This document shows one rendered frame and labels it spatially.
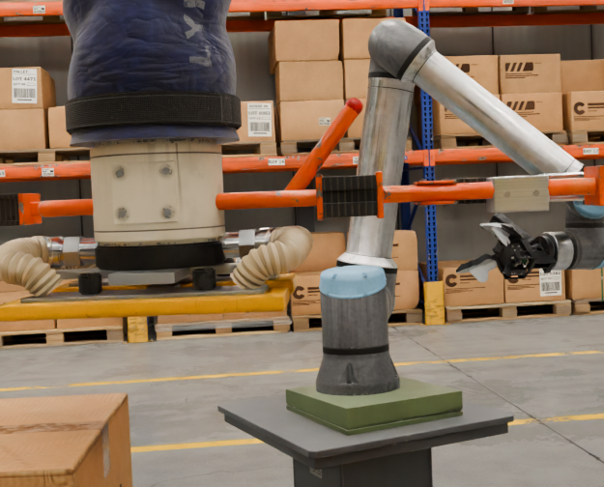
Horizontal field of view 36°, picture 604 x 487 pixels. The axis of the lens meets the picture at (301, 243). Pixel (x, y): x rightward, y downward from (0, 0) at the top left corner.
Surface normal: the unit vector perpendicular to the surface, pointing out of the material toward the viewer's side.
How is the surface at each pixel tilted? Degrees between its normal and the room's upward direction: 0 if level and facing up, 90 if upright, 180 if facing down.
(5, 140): 93
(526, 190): 90
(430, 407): 90
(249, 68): 90
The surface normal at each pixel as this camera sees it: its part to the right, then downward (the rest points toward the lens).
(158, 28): 0.43, -0.10
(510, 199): -0.05, 0.05
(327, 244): 0.16, 0.03
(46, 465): -0.04, -1.00
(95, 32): -0.63, -0.06
